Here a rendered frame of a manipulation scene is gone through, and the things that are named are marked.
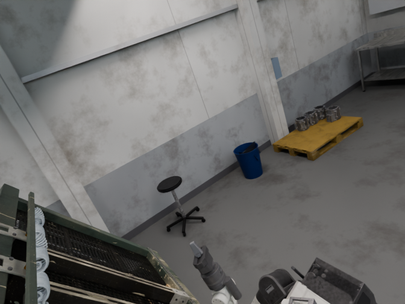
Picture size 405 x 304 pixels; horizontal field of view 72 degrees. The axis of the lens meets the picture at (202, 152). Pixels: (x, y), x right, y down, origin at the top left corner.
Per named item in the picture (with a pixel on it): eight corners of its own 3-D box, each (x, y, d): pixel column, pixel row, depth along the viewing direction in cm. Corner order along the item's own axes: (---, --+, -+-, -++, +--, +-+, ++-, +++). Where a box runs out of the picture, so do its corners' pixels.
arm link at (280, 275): (264, 289, 133) (277, 265, 130) (280, 303, 127) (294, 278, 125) (252, 295, 124) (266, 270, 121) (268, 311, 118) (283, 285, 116)
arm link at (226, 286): (210, 270, 123) (223, 290, 125) (200, 289, 114) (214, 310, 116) (231, 266, 117) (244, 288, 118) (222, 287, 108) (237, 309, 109)
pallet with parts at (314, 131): (317, 121, 588) (314, 104, 574) (364, 124, 507) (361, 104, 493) (272, 152, 531) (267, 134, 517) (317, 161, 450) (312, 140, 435)
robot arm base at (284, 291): (268, 285, 134) (278, 263, 132) (293, 303, 126) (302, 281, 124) (252, 293, 122) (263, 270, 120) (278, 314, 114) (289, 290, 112)
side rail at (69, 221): (142, 263, 239) (149, 251, 241) (5, 214, 182) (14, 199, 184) (139, 258, 246) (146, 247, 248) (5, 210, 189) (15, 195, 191)
